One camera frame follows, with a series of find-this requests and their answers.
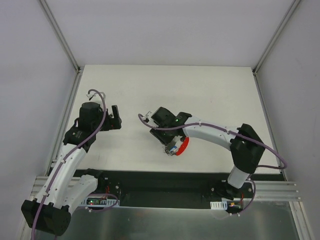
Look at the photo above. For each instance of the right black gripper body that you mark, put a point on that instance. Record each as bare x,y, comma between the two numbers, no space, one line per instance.
159,135

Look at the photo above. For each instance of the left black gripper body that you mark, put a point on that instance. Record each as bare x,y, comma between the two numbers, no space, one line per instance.
111,120

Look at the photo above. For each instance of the key organiser with red handle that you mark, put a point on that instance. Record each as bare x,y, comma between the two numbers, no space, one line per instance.
180,142

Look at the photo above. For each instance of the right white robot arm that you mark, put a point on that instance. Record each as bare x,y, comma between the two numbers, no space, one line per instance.
244,147

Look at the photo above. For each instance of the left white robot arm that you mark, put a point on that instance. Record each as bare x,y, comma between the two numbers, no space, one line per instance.
52,208

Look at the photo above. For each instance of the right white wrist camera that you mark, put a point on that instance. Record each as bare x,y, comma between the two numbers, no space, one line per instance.
147,117

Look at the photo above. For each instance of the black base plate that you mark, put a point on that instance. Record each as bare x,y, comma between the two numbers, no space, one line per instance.
145,189

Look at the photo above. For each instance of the left white cable duct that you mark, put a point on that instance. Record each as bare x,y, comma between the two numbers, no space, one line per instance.
99,202

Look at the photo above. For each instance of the white cable duct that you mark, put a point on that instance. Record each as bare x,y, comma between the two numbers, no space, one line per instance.
99,202
218,205

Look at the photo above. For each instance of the left aluminium frame post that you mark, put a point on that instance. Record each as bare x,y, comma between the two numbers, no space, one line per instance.
59,35

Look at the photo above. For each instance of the aluminium frame post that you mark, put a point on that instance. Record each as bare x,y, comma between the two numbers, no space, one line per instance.
280,28
59,35

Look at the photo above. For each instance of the right white cable duct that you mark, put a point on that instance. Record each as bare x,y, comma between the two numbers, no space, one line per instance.
218,205

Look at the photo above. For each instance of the right aluminium frame post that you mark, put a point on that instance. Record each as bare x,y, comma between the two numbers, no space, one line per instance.
280,28

